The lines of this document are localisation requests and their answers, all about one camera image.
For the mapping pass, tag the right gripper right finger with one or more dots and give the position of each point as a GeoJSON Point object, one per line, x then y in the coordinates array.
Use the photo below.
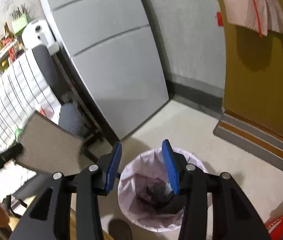
{"type": "Point", "coordinates": [234, 216]}

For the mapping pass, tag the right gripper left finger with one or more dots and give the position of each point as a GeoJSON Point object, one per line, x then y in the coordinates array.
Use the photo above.
{"type": "Point", "coordinates": [96, 180]}

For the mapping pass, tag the brown cardboard piece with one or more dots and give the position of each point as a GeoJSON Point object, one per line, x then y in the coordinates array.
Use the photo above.
{"type": "Point", "coordinates": [48, 148]}

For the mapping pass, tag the green plastic bottle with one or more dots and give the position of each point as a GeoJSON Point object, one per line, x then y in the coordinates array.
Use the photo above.
{"type": "Point", "coordinates": [18, 133]}

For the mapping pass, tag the trash bin with pink bag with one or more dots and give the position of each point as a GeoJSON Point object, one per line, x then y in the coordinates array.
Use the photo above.
{"type": "Point", "coordinates": [148, 167]}

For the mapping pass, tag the kitchen shelf with condiments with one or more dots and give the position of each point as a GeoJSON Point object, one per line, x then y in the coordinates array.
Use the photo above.
{"type": "Point", "coordinates": [10, 42]}

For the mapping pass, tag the yellow floor mat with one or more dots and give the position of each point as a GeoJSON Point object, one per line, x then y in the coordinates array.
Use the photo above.
{"type": "Point", "coordinates": [50, 217]}

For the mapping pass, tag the red plastic bag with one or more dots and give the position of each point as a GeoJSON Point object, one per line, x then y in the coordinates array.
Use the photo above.
{"type": "Point", "coordinates": [275, 228]}

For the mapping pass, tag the striped door mat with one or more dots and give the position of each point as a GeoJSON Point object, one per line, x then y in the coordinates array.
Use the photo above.
{"type": "Point", "coordinates": [252, 137]}

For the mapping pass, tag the black white checkered cloth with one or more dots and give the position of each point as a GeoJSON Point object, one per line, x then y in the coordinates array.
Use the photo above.
{"type": "Point", "coordinates": [23, 90]}

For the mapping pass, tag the brown wooden door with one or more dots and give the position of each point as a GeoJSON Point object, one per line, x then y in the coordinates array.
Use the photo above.
{"type": "Point", "coordinates": [254, 74]}

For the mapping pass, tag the white rice cooker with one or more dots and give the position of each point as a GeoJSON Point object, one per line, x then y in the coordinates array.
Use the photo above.
{"type": "Point", "coordinates": [38, 32]}

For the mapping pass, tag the grey refrigerator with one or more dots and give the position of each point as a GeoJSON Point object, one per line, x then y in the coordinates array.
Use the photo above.
{"type": "Point", "coordinates": [112, 50]}

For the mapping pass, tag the pink hanging cloth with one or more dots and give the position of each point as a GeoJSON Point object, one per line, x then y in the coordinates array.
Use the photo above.
{"type": "Point", "coordinates": [260, 16]}

